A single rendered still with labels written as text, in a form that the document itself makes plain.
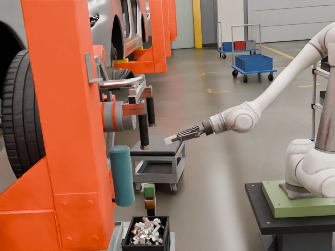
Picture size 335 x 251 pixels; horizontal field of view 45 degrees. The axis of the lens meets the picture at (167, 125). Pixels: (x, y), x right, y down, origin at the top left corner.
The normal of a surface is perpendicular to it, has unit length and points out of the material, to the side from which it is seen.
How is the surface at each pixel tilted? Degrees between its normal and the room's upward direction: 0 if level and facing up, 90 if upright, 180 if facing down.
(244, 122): 85
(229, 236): 0
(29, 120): 75
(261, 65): 90
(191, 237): 0
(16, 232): 90
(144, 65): 90
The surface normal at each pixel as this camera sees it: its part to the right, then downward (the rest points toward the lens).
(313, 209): -0.04, 0.27
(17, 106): -0.07, -0.15
